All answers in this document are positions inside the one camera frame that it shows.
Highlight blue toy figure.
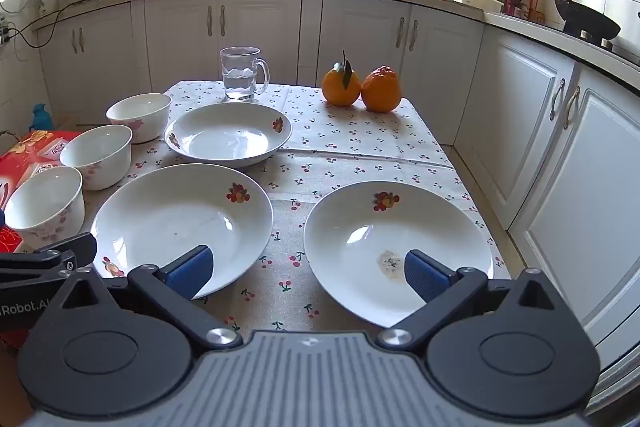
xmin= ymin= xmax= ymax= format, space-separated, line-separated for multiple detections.
xmin=29 ymin=103 xmax=55 ymax=132

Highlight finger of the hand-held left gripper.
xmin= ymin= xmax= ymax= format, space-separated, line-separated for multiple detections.
xmin=0 ymin=232 xmax=97 ymax=286

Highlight white kitchen cabinets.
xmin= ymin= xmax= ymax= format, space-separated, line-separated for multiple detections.
xmin=37 ymin=0 xmax=640 ymax=403

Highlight white pink-flowered bowl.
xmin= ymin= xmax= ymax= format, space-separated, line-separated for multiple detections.
xmin=59 ymin=124 xmax=134 ymax=192
xmin=105 ymin=92 xmax=172 ymax=144
xmin=3 ymin=165 xmax=85 ymax=251

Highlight black wok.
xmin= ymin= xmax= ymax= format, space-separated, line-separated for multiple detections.
xmin=545 ymin=0 xmax=622 ymax=42

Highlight orange with leaf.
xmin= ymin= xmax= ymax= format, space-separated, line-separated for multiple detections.
xmin=321 ymin=49 xmax=362 ymax=107

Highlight glass mug with water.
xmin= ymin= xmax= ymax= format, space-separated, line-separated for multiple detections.
xmin=219 ymin=46 xmax=271 ymax=102

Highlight cherry print tablecloth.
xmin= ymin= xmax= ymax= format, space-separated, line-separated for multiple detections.
xmin=85 ymin=80 xmax=512 ymax=344

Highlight bumpy orange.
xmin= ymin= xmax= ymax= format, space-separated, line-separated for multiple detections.
xmin=360 ymin=65 xmax=403 ymax=113

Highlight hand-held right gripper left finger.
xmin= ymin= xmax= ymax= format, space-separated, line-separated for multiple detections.
xmin=47 ymin=245 xmax=244 ymax=350

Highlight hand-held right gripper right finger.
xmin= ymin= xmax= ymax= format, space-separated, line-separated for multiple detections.
xmin=377 ymin=249 xmax=557 ymax=352

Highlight white floral plate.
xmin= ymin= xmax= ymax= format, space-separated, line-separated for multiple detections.
xmin=90 ymin=163 xmax=274 ymax=301
xmin=303 ymin=180 xmax=495 ymax=329
xmin=164 ymin=102 xmax=293 ymax=168

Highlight white plastic container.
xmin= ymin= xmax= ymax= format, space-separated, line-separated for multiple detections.
xmin=457 ymin=0 xmax=505 ymax=14

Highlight red cardboard box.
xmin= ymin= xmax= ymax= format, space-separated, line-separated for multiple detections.
xmin=0 ymin=130 xmax=84 ymax=350

